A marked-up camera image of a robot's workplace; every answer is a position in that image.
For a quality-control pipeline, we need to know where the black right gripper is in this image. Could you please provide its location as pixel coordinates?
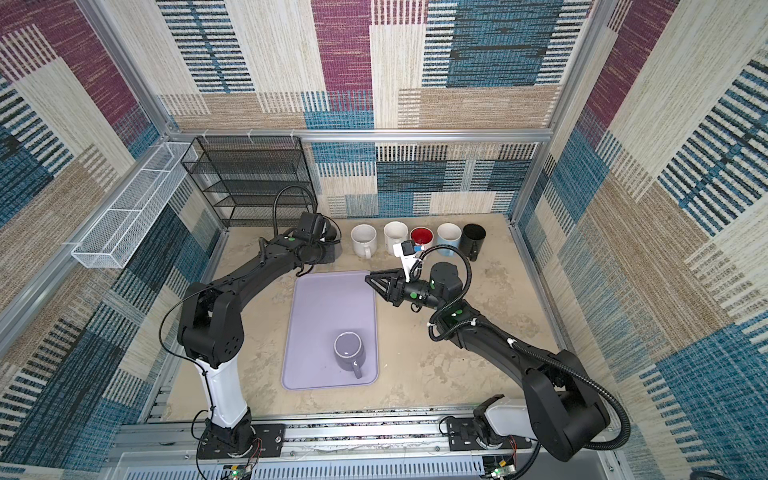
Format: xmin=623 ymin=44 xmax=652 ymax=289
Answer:
xmin=365 ymin=266 xmax=444 ymax=311

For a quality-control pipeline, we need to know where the cream speckled mug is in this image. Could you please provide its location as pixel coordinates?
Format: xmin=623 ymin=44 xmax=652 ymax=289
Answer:
xmin=350 ymin=224 xmax=377 ymax=260

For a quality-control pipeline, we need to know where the white patterned mug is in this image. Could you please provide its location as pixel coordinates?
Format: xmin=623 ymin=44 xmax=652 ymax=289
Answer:
xmin=383 ymin=221 xmax=409 ymax=255

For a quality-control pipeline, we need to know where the white ceramic mug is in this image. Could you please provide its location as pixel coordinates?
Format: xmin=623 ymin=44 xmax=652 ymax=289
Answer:
xmin=409 ymin=227 xmax=435 ymax=249

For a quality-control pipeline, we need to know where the light blue mug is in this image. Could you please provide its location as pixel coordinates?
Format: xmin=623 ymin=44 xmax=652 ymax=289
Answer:
xmin=436 ymin=223 xmax=462 ymax=248

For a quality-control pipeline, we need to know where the purple ceramic mug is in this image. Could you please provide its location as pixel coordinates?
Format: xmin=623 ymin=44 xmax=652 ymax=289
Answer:
xmin=333 ymin=331 xmax=366 ymax=379

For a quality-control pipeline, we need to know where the black ceramic mug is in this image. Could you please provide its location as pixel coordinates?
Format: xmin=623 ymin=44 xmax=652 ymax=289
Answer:
xmin=459 ymin=223 xmax=487 ymax=262

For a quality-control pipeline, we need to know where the grey ceramic mug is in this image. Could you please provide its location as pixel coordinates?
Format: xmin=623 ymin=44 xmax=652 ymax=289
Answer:
xmin=326 ymin=240 xmax=342 ymax=263

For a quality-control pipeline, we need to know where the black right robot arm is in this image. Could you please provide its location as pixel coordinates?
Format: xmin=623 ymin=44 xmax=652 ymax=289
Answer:
xmin=365 ymin=262 xmax=627 ymax=461

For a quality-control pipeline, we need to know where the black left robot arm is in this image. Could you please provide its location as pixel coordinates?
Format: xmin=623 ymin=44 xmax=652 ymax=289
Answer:
xmin=177 ymin=212 xmax=341 ymax=458

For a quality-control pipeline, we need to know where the lavender plastic tray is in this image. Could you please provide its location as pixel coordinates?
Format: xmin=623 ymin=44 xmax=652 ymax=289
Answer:
xmin=282 ymin=271 xmax=379 ymax=391

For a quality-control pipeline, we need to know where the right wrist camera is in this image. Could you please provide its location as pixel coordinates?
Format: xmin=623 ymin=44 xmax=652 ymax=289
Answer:
xmin=393 ymin=240 xmax=422 ymax=282

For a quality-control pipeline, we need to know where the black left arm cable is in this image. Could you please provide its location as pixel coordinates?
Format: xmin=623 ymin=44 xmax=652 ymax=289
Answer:
xmin=272 ymin=184 xmax=319 ymax=238

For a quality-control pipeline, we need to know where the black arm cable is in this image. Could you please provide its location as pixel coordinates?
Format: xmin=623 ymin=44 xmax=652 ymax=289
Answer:
xmin=413 ymin=244 xmax=632 ymax=480
xmin=272 ymin=184 xmax=319 ymax=238

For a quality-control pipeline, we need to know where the black wire mesh shelf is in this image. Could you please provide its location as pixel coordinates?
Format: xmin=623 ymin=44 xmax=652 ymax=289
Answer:
xmin=182 ymin=136 xmax=317 ymax=227

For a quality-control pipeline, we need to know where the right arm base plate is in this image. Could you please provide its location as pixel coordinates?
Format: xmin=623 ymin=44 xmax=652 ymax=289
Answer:
xmin=438 ymin=416 xmax=533 ymax=451

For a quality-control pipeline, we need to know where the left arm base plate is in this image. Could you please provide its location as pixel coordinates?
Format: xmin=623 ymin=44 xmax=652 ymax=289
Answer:
xmin=197 ymin=423 xmax=286 ymax=461

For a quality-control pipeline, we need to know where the white wire mesh basket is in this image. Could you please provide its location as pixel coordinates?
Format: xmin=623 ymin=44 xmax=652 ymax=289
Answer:
xmin=72 ymin=142 xmax=189 ymax=269

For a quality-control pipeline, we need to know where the aluminium front rail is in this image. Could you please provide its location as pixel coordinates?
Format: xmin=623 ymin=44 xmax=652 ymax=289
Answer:
xmin=100 ymin=405 xmax=629 ymax=479

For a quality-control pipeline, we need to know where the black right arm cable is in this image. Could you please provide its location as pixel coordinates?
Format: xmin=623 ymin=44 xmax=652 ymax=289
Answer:
xmin=413 ymin=244 xmax=632 ymax=480

